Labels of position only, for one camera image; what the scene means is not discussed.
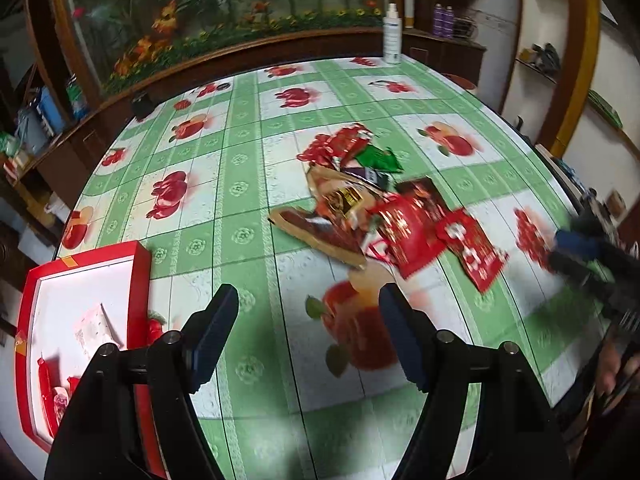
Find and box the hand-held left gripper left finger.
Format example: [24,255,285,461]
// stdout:
[44,284,240,480]

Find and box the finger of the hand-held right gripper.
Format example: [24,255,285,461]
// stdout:
[546,251,621,311]
[554,229,640,276]

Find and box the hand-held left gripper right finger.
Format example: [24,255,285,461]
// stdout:
[378,284,571,480]

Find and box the red patterned snack packet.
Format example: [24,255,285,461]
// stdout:
[514,208,559,275]

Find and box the red cardboard box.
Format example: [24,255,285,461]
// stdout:
[14,240,168,478]

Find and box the red white-print snack packet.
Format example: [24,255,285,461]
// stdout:
[434,208,509,294]

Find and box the green snack packet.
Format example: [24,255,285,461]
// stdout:
[356,146,404,174]

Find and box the person's right hand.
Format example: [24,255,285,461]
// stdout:
[597,341,632,397]

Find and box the large red snack packet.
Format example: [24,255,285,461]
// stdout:
[369,177,449,281]

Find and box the white snack packet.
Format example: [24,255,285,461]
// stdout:
[74,302,124,357]

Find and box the long brown snack packet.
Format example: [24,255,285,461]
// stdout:
[268,207,369,269]

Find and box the brown gold-label snack packet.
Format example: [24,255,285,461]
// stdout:
[307,165,397,227]

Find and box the dark snack packet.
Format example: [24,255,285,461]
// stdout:
[350,167,392,192]

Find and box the red pink snack packet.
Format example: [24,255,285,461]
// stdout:
[53,375,84,413]

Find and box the yellow pillar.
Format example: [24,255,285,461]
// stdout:
[537,0,601,156]

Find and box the small red snack packet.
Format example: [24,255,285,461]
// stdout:
[37,357,65,438]

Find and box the crinkled red snack packet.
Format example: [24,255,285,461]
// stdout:
[299,124,374,167]

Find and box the fruit-print green tablecloth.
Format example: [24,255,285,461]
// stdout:
[59,54,601,480]

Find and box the small black object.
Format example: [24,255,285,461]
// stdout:
[131,92,154,121]

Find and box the blue box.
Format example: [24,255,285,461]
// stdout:
[37,85,67,137]

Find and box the white spray bottle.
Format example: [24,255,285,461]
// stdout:
[382,3,403,65]

